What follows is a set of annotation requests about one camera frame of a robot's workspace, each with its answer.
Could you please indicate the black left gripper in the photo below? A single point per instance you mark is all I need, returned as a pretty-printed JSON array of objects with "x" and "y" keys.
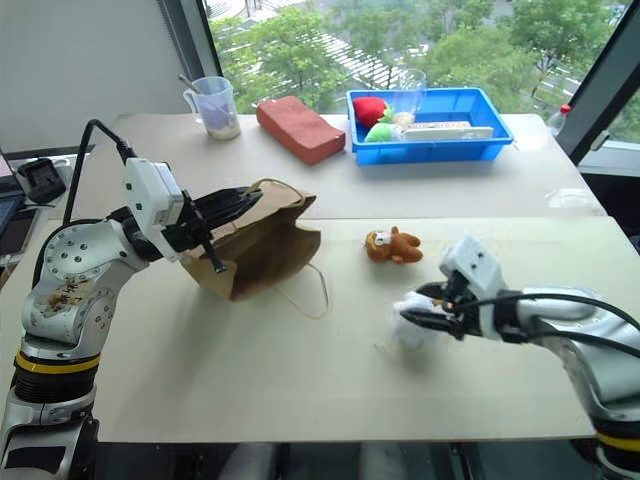
[{"x": 187, "y": 227}]

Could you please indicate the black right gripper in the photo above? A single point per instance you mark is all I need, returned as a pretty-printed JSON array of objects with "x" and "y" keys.
[{"x": 462, "y": 312}]

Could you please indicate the white plush toy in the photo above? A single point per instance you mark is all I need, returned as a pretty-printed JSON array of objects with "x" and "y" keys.
[{"x": 412, "y": 337}]

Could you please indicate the brown paper bag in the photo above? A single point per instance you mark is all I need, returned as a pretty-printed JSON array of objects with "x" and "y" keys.
[{"x": 270, "y": 245}]

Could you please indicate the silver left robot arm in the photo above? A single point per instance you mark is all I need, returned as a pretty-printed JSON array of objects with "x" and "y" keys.
[{"x": 75, "y": 255}]

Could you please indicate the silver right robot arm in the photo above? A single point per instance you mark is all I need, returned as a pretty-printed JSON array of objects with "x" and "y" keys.
[{"x": 590, "y": 345}]

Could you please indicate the brown bear plush toy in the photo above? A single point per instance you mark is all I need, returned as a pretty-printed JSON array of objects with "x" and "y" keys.
[{"x": 387, "y": 247}]

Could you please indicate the green plush toy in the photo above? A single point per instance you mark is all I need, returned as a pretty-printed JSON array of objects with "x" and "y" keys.
[{"x": 381, "y": 133}]

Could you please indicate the red strawberry plush toy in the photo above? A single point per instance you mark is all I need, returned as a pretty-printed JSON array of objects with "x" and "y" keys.
[{"x": 369, "y": 110}]

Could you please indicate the clear plastic measuring cup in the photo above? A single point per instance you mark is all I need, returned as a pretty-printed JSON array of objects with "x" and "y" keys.
[{"x": 217, "y": 110}]

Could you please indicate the red brick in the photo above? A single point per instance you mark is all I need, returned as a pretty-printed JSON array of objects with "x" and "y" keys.
[{"x": 300, "y": 127}]

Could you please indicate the stirring stick in cup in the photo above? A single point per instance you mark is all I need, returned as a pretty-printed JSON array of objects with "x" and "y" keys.
[{"x": 187, "y": 82}]

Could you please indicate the blue plastic bin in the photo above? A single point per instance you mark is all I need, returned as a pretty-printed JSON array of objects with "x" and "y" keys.
[{"x": 450, "y": 147}]

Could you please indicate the white flat box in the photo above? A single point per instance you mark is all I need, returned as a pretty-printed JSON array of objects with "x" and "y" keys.
[{"x": 450, "y": 133}]

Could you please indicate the black desk device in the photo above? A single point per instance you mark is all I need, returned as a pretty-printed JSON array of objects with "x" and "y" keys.
[{"x": 42, "y": 180}]

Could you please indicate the clear drinking glass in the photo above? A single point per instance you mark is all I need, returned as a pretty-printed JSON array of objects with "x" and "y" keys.
[{"x": 411, "y": 95}]

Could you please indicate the laptop computer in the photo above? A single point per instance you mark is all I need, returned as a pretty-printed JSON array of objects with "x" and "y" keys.
[{"x": 9, "y": 205}]

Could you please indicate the plastic bottle with red cap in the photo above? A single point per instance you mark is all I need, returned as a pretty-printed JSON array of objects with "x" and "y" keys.
[{"x": 559, "y": 122}]

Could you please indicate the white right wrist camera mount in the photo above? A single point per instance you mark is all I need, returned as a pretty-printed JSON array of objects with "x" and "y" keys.
[{"x": 477, "y": 265}]

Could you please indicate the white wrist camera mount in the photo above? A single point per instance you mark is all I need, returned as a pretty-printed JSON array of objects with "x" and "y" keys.
[
  {"x": 477, "y": 265},
  {"x": 145, "y": 195}
]

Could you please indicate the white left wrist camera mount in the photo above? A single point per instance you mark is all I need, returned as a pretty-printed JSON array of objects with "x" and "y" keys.
[{"x": 145, "y": 195}]

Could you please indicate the dark window frame post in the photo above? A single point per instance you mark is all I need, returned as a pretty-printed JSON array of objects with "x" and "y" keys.
[
  {"x": 192, "y": 45},
  {"x": 607, "y": 75}
]

